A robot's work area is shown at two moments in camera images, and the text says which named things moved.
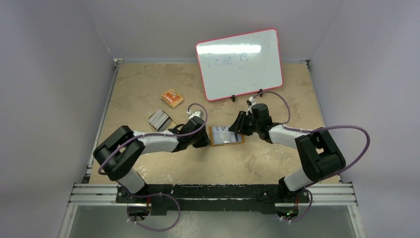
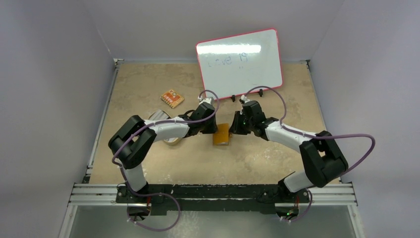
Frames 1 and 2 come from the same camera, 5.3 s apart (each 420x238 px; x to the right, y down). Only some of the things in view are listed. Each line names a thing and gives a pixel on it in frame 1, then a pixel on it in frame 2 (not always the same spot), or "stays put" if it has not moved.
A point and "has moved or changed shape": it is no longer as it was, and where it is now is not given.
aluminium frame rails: x=85 y=194 stays put
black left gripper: x=205 y=142 -> x=213 y=129
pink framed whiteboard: x=240 y=64 stays put
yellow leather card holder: x=220 y=135 has moved or changed shape
